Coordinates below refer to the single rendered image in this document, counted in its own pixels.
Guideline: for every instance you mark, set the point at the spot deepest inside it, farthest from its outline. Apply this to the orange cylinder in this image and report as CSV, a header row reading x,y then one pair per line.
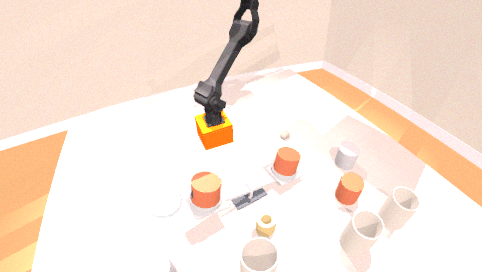
x,y
205,189
286,161
349,188

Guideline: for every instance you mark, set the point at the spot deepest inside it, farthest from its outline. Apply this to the beige open cup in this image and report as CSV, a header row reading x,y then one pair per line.
x,y
259,255
399,208
361,233

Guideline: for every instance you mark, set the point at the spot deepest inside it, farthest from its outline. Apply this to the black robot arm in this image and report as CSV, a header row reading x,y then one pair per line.
x,y
241,33

